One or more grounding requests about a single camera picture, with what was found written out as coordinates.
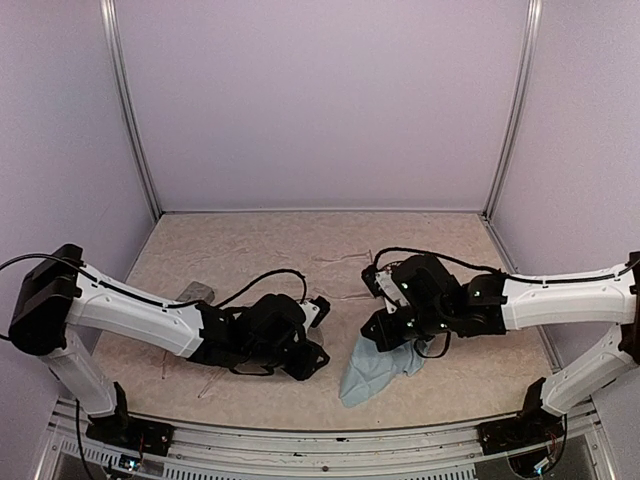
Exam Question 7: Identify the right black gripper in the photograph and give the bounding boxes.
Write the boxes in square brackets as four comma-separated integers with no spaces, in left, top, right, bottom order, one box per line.
[362,304,453,352]

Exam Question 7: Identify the large blue cleaning cloth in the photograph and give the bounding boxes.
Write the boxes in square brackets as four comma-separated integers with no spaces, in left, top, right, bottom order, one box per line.
[339,335,425,408]

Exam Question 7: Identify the red lens sunglasses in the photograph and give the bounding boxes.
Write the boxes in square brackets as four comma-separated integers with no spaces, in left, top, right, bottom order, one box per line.
[160,351,226,399]

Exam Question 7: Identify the pink glasses case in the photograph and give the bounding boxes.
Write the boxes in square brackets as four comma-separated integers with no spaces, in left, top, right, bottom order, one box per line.
[305,328,324,347]

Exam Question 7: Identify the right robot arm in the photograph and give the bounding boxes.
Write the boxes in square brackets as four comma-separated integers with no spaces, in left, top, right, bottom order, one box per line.
[361,248,639,455]

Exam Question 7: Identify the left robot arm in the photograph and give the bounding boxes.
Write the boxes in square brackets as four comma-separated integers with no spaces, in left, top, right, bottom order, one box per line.
[1,244,330,456]

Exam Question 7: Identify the clear pink glasses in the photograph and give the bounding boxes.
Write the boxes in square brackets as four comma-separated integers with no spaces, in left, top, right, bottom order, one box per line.
[310,250,373,301]

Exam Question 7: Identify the grey glasses case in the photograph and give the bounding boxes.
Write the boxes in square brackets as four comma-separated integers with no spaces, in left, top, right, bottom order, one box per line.
[176,281,215,304]

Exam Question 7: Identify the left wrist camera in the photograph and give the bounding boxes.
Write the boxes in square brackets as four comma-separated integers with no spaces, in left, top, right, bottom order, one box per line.
[300,296,331,329]

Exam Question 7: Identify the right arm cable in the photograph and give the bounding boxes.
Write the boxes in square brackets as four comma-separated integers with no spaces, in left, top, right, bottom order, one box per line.
[372,247,640,361]

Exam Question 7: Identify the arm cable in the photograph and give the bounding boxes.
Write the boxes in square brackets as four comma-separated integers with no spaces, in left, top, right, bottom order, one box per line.
[0,254,309,341]
[372,247,640,361]

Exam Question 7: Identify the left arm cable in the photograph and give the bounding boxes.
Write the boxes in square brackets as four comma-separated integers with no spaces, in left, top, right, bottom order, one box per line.
[0,254,309,341]

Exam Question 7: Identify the front aluminium rail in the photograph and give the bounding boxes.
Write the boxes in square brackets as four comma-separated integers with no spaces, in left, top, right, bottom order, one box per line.
[34,394,616,480]

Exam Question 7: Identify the right aluminium frame post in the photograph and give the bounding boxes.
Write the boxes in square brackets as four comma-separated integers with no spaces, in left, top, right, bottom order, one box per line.
[483,0,543,223]

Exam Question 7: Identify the aluminium frame post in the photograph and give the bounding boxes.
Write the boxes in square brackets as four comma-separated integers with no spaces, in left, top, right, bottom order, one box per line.
[483,0,543,223]
[100,0,164,223]

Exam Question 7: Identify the left aluminium frame post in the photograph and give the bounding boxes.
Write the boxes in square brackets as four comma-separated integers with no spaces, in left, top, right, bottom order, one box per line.
[100,0,164,223]

